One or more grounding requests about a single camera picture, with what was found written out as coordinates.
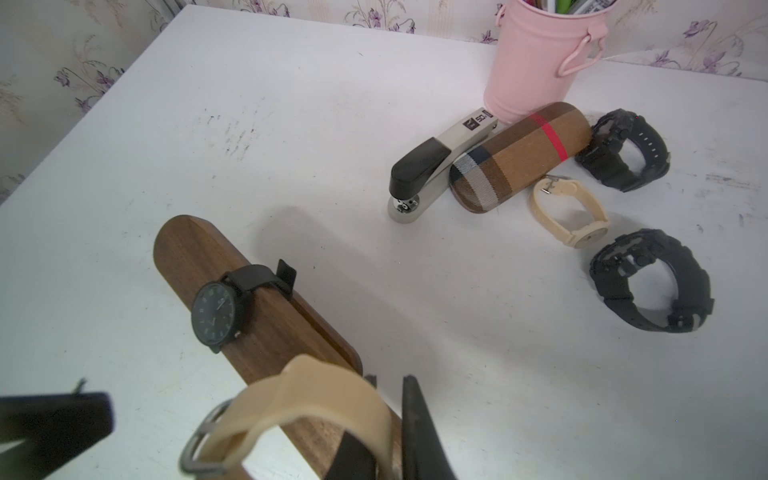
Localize beige watch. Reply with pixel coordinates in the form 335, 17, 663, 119
179, 354, 396, 479
529, 176, 611, 249

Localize pink pen bucket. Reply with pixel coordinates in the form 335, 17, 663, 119
483, 1, 614, 124

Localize black sport watch far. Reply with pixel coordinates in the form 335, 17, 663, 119
574, 107, 672, 194

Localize pens in bucket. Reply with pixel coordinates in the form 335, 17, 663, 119
525, 0, 616, 15

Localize black sport watch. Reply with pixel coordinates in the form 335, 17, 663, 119
574, 107, 672, 194
588, 229, 714, 334

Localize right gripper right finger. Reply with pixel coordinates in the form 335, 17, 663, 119
325, 375, 457, 480

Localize black sport watch near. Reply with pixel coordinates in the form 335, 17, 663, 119
588, 229, 714, 334

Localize black analog watch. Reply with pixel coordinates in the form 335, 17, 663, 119
191, 259, 297, 354

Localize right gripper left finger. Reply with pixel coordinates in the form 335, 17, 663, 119
1, 380, 114, 479

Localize black and beige stapler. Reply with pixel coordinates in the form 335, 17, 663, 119
388, 108, 498, 224

